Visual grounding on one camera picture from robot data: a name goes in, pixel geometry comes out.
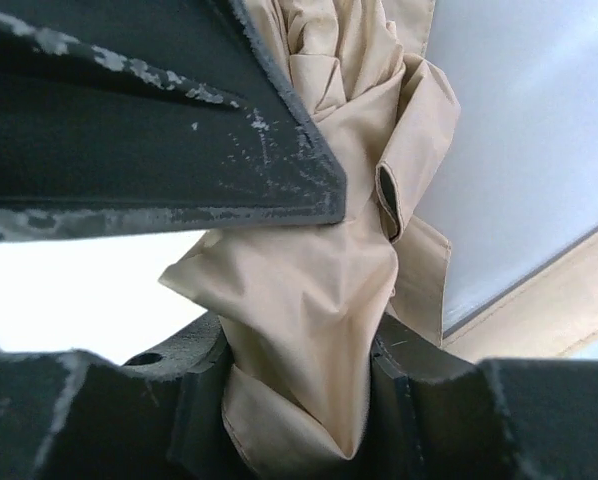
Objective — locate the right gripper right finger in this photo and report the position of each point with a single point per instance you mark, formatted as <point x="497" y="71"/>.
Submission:
<point x="435" y="416"/>

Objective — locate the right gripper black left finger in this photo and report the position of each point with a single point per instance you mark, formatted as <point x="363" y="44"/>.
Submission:
<point x="75" y="415"/>

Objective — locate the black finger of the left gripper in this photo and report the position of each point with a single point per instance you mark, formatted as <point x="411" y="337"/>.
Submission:
<point x="137" y="117"/>

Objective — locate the beige folding umbrella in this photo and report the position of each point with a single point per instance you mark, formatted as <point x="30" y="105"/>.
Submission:
<point x="300" y="306"/>

